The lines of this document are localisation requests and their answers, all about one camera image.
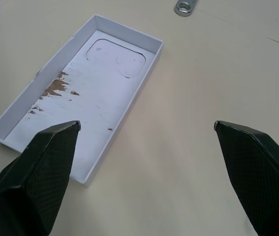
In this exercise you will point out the silver metal flat bar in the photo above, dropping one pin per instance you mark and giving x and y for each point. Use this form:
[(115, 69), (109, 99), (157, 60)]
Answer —
[(177, 9)]

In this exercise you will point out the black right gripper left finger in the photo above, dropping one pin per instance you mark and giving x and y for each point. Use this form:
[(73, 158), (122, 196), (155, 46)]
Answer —
[(38, 172)]

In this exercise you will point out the white cardboard box tray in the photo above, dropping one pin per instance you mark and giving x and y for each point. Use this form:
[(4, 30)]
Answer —
[(104, 86)]

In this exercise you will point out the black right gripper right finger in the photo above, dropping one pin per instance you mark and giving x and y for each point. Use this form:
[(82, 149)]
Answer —
[(259, 172)]

